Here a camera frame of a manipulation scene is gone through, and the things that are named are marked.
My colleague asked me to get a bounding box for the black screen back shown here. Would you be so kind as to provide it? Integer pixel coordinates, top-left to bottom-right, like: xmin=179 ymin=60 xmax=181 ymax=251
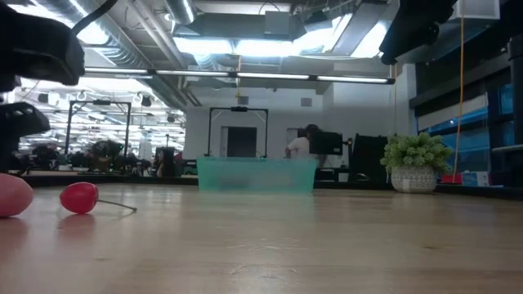
xmin=351 ymin=133 xmax=389 ymax=183

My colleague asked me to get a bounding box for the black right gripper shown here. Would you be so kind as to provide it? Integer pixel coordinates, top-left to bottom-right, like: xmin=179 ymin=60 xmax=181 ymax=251
xmin=379 ymin=0 xmax=458 ymax=65

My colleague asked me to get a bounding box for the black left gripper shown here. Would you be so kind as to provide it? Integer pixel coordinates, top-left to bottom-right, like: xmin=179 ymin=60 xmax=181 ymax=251
xmin=0 ymin=4 xmax=86 ymax=173

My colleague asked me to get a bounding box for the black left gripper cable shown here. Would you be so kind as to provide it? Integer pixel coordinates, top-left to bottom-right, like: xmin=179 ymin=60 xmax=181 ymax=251
xmin=71 ymin=0 xmax=119 ymax=36

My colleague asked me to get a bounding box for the person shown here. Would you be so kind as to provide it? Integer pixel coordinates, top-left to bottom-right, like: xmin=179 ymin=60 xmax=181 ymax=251
xmin=284 ymin=123 xmax=324 ymax=161

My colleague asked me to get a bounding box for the black side desk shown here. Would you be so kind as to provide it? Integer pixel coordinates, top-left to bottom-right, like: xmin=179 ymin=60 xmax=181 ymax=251
xmin=491 ymin=144 xmax=523 ymax=155

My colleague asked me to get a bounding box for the blue and white box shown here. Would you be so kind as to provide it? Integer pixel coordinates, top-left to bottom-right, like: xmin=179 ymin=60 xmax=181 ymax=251
xmin=461 ymin=170 xmax=491 ymax=187

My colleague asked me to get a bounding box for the bright red plastic cherry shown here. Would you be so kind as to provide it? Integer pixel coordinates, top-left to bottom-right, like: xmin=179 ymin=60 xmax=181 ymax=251
xmin=60 ymin=181 xmax=138 ymax=216

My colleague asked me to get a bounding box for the black monitor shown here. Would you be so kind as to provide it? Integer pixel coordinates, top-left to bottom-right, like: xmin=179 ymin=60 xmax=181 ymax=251
xmin=309 ymin=131 xmax=344 ymax=156

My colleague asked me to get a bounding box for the teal translucent plastic container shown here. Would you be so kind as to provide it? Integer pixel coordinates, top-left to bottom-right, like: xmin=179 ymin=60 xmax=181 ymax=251
xmin=196 ymin=157 xmax=318 ymax=194

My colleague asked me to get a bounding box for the yellow hanging cable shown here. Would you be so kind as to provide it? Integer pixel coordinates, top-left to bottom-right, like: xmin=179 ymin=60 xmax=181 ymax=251
xmin=451 ymin=0 xmax=467 ymax=175

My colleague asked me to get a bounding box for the pink plastic peach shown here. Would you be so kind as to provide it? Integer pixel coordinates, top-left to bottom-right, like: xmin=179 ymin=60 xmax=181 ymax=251
xmin=0 ymin=172 xmax=34 ymax=218

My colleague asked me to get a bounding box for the black rig pole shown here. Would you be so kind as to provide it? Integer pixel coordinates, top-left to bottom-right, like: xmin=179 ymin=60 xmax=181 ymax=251
xmin=507 ymin=34 xmax=523 ymax=187

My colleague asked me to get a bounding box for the green succulent in white pot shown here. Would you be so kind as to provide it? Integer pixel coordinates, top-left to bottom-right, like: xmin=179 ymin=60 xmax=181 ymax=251
xmin=379 ymin=131 xmax=454 ymax=194

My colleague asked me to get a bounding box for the black rig gantry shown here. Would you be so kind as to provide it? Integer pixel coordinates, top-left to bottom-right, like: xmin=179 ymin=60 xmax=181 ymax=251
xmin=65 ymin=99 xmax=132 ymax=164
xmin=207 ymin=105 xmax=270 ymax=158

